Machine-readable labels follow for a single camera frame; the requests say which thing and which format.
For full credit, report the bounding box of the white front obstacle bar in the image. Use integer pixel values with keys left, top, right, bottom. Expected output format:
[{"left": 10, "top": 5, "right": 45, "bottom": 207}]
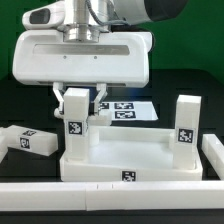
[{"left": 0, "top": 181, "right": 224, "bottom": 211}]

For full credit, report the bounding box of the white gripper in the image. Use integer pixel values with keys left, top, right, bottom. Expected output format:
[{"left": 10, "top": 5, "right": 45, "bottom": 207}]
[{"left": 13, "top": 30, "right": 153, "bottom": 115}]

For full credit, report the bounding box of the white right obstacle bar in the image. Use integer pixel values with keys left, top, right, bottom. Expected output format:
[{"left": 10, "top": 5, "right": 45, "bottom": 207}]
[{"left": 202, "top": 134, "right": 224, "bottom": 181}]

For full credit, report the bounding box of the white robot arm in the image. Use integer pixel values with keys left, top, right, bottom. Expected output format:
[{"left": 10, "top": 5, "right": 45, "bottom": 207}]
[{"left": 12, "top": 0, "right": 188, "bottom": 114}]

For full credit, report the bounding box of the white desk top tray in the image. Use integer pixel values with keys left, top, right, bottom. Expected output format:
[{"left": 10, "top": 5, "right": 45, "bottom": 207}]
[{"left": 60, "top": 126, "right": 203, "bottom": 182}]

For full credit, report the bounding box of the white obstacle bar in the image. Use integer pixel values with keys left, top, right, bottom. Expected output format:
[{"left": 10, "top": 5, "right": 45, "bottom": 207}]
[
  {"left": 0, "top": 136, "right": 8, "bottom": 163},
  {"left": 0, "top": 181, "right": 224, "bottom": 211},
  {"left": 202, "top": 134, "right": 224, "bottom": 181}
]

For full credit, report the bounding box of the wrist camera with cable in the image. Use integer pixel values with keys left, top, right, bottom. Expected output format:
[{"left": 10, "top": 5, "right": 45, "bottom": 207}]
[{"left": 22, "top": 1, "right": 65, "bottom": 30}]

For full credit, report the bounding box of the white left obstacle bar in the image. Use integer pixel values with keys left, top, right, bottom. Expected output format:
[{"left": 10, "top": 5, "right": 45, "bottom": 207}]
[{"left": 0, "top": 136, "right": 8, "bottom": 163}]

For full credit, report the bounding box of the white sheet with tags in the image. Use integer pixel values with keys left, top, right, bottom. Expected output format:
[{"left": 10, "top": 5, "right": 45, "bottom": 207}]
[{"left": 101, "top": 101, "right": 158, "bottom": 121}]

